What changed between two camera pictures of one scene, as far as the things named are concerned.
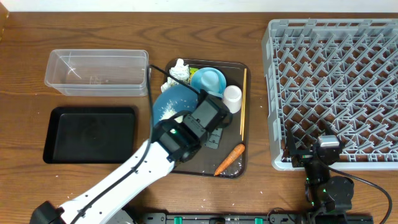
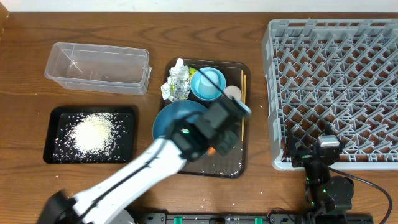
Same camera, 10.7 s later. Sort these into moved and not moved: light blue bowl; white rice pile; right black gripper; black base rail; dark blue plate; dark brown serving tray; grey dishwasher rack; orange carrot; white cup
Moved: white rice pile; orange carrot; dark blue plate
Not moved: light blue bowl; white cup; grey dishwasher rack; black base rail; dark brown serving tray; right black gripper
